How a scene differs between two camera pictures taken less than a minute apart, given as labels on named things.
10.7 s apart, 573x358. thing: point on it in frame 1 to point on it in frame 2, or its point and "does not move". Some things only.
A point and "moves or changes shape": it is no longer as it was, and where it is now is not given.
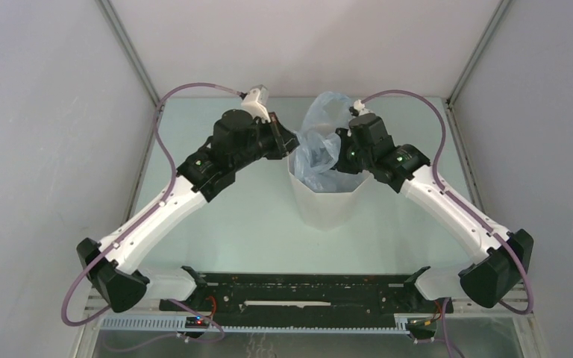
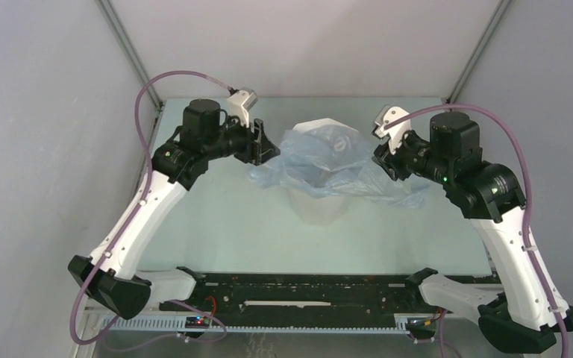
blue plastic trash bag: (317, 146) moves or changes shape
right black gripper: (342, 165) to (384, 158)
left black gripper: (284, 141) to (251, 154)
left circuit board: (196, 322) does not move
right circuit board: (421, 324) does not move
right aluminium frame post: (502, 5) does not move
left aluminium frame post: (121, 34) does not move
